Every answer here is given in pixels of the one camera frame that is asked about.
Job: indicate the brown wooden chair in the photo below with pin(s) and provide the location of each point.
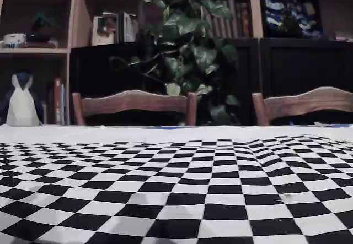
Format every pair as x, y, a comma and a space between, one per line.
132, 103
309, 103

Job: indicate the black white checkerboard mat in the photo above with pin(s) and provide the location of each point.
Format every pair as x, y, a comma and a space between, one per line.
176, 172

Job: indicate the green leafy plant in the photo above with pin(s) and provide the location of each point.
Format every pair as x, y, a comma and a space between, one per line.
190, 34

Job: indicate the black cabinet door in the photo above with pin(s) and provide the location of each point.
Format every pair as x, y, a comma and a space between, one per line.
303, 62
93, 70

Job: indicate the white book set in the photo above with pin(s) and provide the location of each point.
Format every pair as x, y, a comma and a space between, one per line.
128, 27

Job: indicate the brown hardcover book set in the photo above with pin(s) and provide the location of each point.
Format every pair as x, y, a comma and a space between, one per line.
237, 21

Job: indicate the grey blue book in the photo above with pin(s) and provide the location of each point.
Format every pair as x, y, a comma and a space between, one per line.
65, 106

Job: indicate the red brown book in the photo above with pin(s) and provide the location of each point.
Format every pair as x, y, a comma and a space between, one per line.
57, 103

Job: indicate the blue starry painting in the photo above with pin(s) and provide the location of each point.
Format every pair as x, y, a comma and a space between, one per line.
292, 12

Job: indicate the flat brown board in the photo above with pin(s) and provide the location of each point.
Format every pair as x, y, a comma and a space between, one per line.
38, 45

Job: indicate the blue white paper penguin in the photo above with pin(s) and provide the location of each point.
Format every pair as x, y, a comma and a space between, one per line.
22, 106

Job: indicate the dark green bonsai model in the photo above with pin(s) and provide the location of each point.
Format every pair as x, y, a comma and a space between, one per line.
41, 26

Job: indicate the white patterned mug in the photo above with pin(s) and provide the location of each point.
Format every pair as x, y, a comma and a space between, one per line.
15, 38

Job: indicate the light wooden picture frame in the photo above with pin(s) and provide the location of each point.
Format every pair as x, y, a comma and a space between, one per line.
104, 32

